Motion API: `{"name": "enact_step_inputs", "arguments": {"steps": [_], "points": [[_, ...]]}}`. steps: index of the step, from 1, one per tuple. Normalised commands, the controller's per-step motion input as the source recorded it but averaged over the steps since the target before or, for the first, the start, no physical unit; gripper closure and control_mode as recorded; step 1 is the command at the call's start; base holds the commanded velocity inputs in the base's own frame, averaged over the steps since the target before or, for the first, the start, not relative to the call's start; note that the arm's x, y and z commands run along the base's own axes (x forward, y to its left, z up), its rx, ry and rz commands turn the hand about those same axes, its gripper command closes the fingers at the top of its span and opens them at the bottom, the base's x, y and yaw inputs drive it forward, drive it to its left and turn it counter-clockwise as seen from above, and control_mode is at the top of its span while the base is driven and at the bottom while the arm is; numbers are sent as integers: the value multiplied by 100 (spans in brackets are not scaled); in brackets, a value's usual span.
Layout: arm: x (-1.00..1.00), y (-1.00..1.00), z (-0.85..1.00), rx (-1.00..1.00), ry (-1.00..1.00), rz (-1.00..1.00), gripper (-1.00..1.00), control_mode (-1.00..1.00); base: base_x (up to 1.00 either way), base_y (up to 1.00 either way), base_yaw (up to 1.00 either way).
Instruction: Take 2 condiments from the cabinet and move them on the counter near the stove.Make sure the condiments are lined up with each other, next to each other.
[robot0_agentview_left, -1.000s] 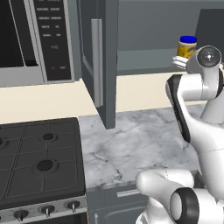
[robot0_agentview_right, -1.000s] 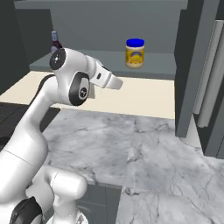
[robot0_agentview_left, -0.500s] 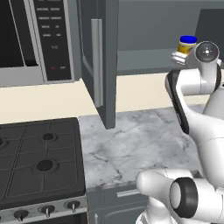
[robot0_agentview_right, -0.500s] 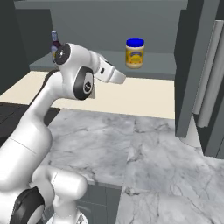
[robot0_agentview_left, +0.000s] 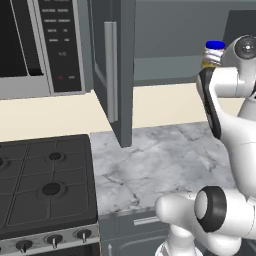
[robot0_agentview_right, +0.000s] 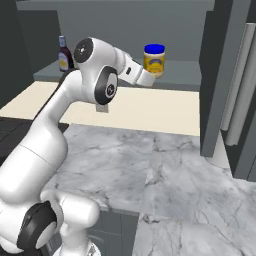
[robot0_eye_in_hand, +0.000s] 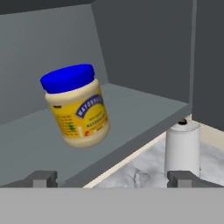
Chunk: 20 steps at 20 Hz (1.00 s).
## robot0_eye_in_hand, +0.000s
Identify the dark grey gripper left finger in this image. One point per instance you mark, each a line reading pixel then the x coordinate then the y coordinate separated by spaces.
pixel 40 178

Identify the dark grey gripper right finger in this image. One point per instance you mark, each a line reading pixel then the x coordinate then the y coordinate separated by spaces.
pixel 183 178

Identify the grey open cabinet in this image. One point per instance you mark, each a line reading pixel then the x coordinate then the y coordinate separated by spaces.
pixel 137 70

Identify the grey cabinet door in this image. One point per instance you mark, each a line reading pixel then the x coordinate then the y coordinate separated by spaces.
pixel 208 61

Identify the white paper towel roll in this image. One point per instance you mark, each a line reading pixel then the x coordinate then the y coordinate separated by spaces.
pixel 182 151

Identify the blue-lidded mayonnaise jar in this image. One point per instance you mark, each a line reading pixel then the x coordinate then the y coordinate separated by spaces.
pixel 78 108

